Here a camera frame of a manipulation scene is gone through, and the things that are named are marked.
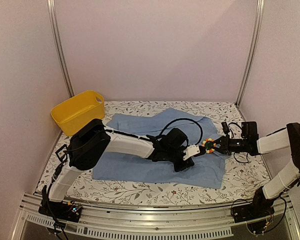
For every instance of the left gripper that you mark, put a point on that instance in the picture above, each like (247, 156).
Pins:
(189, 163)

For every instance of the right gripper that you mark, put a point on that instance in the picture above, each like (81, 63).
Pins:
(225, 145)

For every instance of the yellow orange flower brooch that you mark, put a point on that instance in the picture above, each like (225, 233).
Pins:
(209, 145)

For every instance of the blue button-up shirt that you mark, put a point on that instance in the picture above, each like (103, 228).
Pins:
(208, 169)

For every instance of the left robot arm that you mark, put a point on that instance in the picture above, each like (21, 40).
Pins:
(87, 146)

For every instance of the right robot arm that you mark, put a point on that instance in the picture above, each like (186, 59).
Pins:
(284, 142)

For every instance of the black brooch case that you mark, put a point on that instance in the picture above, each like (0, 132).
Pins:
(61, 153)

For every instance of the yellow plastic basket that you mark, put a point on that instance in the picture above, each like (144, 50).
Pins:
(74, 113)

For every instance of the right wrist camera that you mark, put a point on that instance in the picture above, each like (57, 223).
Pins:
(240, 130)

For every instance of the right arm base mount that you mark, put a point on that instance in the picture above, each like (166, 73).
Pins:
(252, 212)

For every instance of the aluminium front rail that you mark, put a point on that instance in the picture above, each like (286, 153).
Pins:
(100, 221)

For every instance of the right aluminium corner post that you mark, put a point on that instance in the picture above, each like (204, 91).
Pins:
(252, 51)

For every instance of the aluminium corner post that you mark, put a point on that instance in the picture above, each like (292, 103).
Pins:
(252, 51)
(51, 7)

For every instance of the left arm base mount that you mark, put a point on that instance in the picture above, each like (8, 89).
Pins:
(61, 210)

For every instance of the left aluminium corner post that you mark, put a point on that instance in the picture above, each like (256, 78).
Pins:
(51, 7)

